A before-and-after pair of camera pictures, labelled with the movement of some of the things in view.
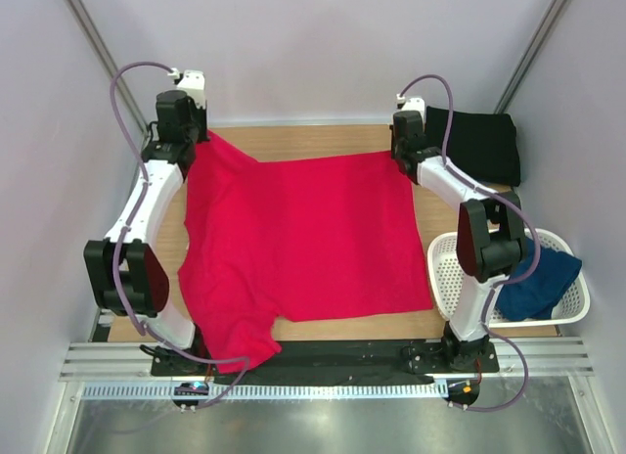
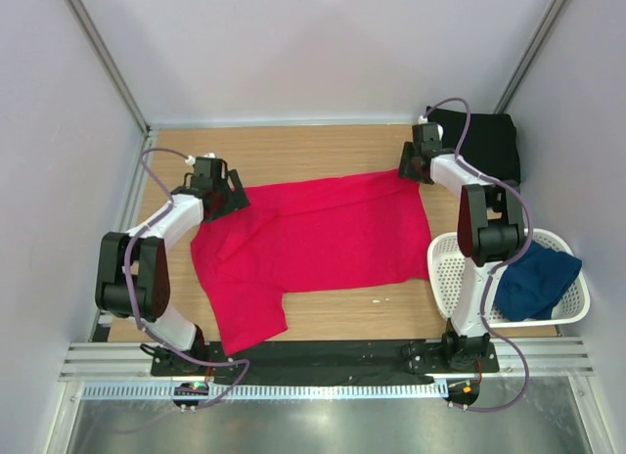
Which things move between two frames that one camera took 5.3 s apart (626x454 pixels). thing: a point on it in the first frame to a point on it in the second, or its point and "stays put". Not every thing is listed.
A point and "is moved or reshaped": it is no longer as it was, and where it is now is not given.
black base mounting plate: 320,358 stays put
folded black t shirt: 483,144 stays put
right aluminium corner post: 534,48 stays put
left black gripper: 201,113 to 235,202
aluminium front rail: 547,359 stays put
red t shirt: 299,240 is moved or reshaped
